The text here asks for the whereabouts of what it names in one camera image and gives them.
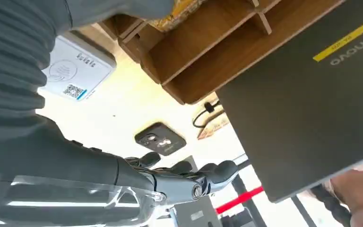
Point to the grey metal box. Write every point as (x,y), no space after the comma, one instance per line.
(197,214)

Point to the ribbed grey right arm sleeve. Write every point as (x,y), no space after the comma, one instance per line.
(12,69)

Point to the red strip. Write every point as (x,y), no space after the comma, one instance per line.
(239,200)

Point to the black smartphone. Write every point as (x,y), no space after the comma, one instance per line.
(160,138)

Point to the person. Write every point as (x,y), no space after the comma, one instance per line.
(356,197)

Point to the wooden card box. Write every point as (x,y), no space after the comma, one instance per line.
(219,50)

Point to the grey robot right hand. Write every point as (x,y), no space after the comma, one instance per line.
(75,169)

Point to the tan patterned card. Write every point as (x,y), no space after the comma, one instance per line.
(214,125)

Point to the white card reader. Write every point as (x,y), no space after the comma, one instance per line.
(75,70)

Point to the dark grey laptop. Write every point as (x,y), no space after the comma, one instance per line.
(303,109)

